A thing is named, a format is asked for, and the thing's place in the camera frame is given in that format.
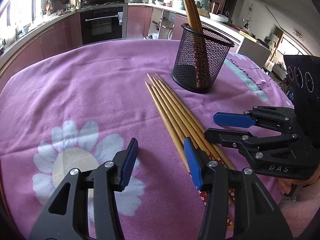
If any built-in black oven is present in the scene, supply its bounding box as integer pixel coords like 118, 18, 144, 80
80, 7, 123, 44

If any wooden chopstick red handle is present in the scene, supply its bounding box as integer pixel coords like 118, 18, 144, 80
146, 73, 235, 230

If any right hand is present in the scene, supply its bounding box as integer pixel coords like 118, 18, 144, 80
278, 175, 319, 201

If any wooden chopstick floral handle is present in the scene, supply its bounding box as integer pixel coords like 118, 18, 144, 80
156, 74, 236, 170

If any pink floral tablecloth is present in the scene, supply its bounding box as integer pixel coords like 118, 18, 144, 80
1, 40, 292, 239

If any wooden chopstick on table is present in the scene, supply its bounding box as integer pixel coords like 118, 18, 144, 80
145, 82, 190, 173
147, 74, 222, 162

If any wooden chopstick in cup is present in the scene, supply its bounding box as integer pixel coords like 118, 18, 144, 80
189, 0, 203, 34
183, 0, 197, 31

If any teal round appliance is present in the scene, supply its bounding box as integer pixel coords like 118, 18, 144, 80
194, 0, 212, 11

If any black mesh utensil cup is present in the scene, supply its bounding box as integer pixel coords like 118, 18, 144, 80
171, 23, 235, 94

